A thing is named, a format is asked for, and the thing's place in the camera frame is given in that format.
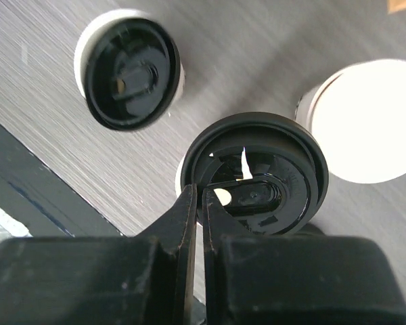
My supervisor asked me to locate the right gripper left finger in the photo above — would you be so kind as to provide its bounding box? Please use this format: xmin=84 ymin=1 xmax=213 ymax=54
xmin=131 ymin=183 xmax=198 ymax=258

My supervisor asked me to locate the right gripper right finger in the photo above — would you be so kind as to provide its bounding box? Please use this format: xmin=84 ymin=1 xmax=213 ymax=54
xmin=202 ymin=189 xmax=252 ymax=253

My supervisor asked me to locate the black cup lid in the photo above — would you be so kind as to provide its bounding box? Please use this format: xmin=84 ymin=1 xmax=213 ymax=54
xmin=183 ymin=112 xmax=329 ymax=235
xmin=84 ymin=19 xmax=175 ymax=131

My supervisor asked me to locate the white paper cup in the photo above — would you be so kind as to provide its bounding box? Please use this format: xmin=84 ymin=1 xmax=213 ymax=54
xmin=174 ymin=154 xmax=203 ymax=227
xmin=73 ymin=8 xmax=185 ymax=107

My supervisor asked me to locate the brown paper takeout bag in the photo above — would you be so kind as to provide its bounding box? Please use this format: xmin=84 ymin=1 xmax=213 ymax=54
xmin=387 ymin=0 xmax=406 ymax=14

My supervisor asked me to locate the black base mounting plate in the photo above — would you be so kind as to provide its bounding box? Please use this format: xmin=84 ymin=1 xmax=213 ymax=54
xmin=0 ymin=125 xmax=121 ymax=237

